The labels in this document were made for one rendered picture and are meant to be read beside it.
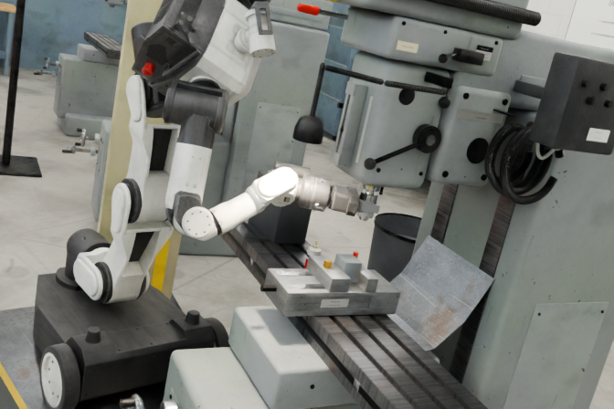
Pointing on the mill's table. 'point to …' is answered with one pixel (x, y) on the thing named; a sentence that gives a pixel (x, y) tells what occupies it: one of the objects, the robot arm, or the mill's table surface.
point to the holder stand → (282, 221)
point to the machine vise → (309, 292)
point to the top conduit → (460, 0)
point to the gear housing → (417, 40)
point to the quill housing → (393, 121)
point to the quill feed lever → (427, 138)
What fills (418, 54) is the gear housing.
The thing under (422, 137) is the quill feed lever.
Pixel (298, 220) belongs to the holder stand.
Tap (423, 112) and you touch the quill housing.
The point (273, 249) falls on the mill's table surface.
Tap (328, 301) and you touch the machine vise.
